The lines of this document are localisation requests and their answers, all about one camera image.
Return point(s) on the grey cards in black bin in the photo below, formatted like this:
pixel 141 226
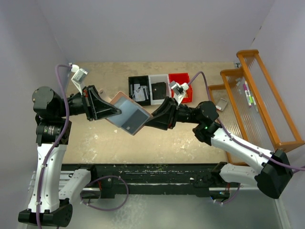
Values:
pixel 139 92

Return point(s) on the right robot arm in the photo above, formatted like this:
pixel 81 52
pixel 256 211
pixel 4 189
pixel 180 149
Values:
pixel 269 171

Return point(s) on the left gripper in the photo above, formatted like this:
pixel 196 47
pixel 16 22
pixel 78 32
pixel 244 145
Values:
pixel 100 108

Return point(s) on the purple marker pen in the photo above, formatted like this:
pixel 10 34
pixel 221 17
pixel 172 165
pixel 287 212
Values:
pixel 247 95

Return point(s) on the red plastic bin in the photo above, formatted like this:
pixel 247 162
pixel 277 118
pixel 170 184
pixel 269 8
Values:
pixel 181 78

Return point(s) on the orange wooden tiered rack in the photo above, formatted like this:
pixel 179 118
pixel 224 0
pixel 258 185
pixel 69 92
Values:
pixel 272 127

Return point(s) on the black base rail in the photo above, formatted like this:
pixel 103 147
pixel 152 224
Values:
pixel 69 180

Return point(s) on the small grey red box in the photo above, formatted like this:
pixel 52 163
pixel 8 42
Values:
pixel 221 104

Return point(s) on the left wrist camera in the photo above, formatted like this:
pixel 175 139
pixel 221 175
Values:
pixel 79 75

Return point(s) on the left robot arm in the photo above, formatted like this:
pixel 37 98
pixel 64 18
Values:
pixel 51 205

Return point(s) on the pink leather card holder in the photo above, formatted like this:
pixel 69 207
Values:
pixel 125 104

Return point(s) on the green marker pen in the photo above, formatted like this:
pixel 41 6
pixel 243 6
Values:
pixel 254 103

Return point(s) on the aluminium frame rail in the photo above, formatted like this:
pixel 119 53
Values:
pixel 235 175

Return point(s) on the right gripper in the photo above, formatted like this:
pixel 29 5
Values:
pixel 165 116

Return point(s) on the dark grey credit card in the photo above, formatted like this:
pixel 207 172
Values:
pixel 135 122

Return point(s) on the black wallet in bin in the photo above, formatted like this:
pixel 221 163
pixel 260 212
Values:
pixel 158 90

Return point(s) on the white plastic bin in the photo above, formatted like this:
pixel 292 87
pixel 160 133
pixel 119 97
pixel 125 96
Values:
pixel 155 79

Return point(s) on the black plastic bin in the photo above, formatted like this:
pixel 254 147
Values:
pixel 142 80

